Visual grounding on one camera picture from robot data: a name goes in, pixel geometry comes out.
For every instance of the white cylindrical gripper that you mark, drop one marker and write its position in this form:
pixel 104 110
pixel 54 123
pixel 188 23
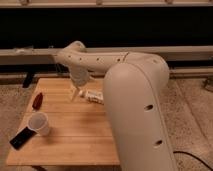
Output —
pixel 79 77

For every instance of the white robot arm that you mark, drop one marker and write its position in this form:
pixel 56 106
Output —
pixel 131 87

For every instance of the white tube bottle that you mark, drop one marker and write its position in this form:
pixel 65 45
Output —
pixel 92 96

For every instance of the dark red small object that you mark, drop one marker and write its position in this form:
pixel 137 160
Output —
pixel 38 101

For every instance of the white plastic cup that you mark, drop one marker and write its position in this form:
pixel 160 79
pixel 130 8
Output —
pixel 39 123

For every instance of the long grey shelf beam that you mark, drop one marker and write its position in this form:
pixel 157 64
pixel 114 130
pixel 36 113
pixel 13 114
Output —
pixel 28 56

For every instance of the black phone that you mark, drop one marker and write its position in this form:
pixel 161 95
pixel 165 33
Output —
pixel 21 138

